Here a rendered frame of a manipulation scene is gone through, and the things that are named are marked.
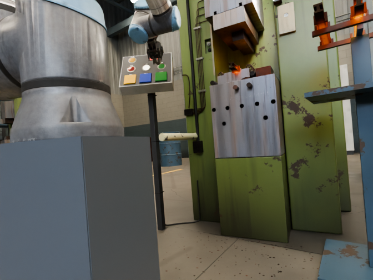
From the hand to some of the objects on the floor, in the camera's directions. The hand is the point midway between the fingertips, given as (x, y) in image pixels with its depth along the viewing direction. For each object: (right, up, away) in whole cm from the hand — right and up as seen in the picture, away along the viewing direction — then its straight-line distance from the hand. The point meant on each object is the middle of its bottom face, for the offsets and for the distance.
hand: (157, 61), depth 139 cm
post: (0, -108, +21) cm, 110 cm away
